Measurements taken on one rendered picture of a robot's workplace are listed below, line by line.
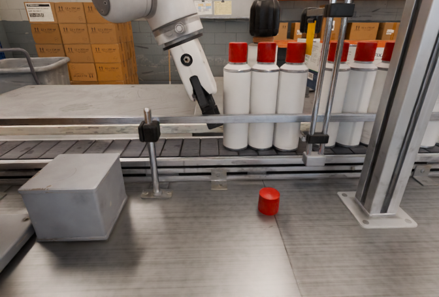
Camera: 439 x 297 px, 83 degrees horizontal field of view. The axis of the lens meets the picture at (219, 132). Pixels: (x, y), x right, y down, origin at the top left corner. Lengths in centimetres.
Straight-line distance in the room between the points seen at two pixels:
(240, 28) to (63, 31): 280
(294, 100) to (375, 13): 513
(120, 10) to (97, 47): 353
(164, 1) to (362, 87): 38
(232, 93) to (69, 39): 368
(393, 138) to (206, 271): 31
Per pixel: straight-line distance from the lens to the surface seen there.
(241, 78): 46
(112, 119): 49
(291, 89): 47
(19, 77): 268
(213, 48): 498
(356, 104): 55
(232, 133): 49
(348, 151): 56
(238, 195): 47
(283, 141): 51
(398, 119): 41
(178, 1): 44
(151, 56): 521
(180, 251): 38
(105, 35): 387
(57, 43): 413
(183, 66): 43
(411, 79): 40
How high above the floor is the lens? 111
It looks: 23 degrees down
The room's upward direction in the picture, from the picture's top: straight up
